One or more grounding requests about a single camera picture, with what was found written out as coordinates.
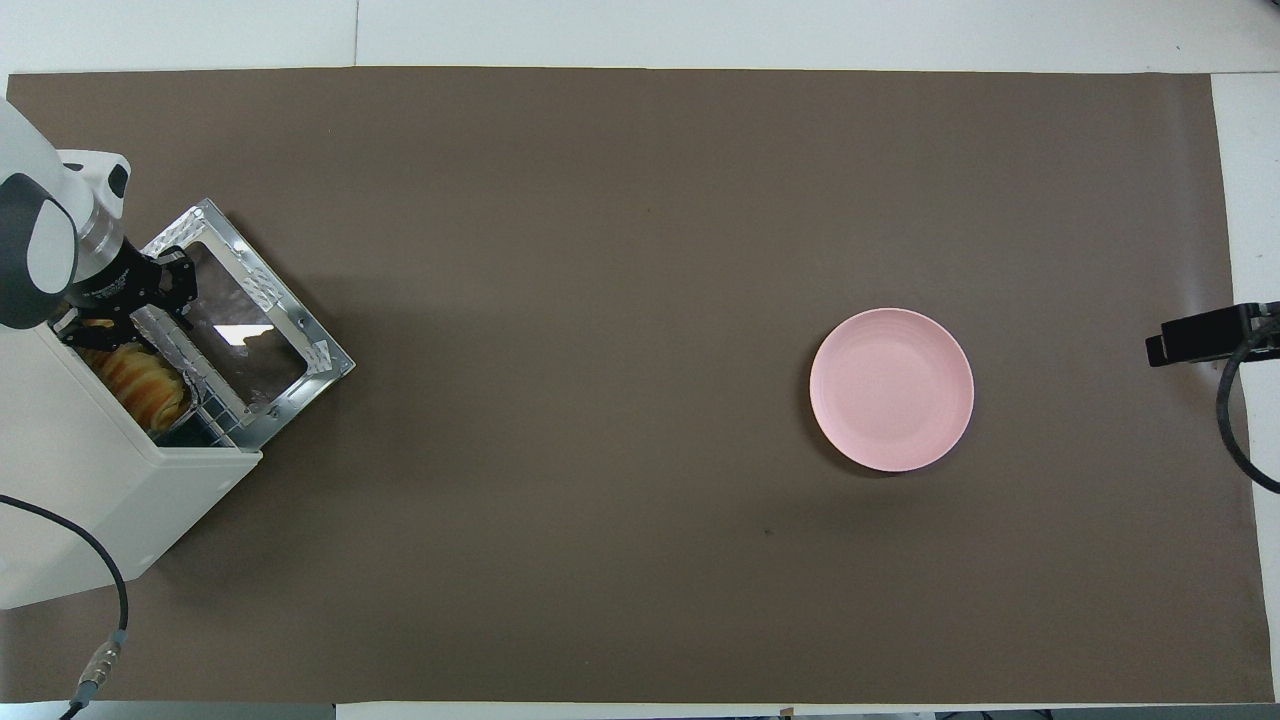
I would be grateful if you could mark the cream toaster oven body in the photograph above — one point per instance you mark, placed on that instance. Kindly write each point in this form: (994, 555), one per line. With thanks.
(60, 480)

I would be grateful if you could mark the brown table mat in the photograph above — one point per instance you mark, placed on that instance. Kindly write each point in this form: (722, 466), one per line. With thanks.
(700, 200)

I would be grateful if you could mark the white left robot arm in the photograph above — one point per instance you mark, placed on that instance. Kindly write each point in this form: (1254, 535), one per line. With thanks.
(50, 240)

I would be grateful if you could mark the pink round plate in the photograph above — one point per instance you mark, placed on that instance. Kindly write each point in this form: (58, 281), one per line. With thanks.
(890, 390)

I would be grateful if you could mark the silver foil baking tray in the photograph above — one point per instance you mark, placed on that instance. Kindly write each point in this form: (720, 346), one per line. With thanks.
(185, 355)

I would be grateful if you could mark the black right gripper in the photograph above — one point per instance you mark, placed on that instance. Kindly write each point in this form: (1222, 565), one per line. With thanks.
(120, 285)

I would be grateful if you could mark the sliced yellow bread loaf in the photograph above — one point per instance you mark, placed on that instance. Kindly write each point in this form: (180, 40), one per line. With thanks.
(145, 385)

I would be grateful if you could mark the glass toaster oven door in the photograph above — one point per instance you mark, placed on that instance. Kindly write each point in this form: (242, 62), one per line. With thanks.
(280, 300)

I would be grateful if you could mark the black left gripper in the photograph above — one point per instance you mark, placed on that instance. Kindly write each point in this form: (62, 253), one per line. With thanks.
(120, 285)

